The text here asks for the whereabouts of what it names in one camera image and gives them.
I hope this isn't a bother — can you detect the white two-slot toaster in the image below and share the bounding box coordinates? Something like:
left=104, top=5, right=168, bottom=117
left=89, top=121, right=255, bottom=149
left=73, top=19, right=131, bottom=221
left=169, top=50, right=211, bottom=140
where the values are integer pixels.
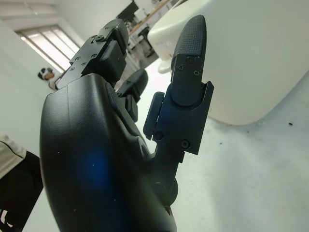
left=147, top=0, right=309, bottom=127

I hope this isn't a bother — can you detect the black computer monitor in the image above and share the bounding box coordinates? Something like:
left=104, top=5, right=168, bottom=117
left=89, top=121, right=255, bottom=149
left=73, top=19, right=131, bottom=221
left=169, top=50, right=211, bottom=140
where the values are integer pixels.
left=116, top=0, right=141, bottom=22

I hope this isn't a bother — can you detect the wooden-top workbench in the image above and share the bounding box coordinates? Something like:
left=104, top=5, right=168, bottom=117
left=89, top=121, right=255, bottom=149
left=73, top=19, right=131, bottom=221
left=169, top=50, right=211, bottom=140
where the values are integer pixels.
left=126, top=0, right=171, bottom=71

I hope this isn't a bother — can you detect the person in black cap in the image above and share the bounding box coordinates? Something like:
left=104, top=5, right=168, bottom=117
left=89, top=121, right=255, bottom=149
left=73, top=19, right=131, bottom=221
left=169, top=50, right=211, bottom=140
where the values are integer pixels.
left=37, top=67, right=64, bottom=92

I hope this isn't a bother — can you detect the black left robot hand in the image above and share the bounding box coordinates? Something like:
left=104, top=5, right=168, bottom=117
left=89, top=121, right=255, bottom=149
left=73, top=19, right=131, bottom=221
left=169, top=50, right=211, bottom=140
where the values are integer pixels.
left=39, top=14, right=215, bottom=232

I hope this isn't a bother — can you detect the bright window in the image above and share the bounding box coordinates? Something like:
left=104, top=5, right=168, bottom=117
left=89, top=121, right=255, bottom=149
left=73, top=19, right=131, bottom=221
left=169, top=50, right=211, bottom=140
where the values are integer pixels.
left=14, top=23, right=81, bottom=73

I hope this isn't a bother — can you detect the person in white top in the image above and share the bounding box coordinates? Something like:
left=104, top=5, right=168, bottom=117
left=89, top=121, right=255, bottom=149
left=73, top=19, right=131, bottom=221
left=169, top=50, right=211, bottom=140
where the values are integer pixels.
left=0, top=133, right=44, bottom=232

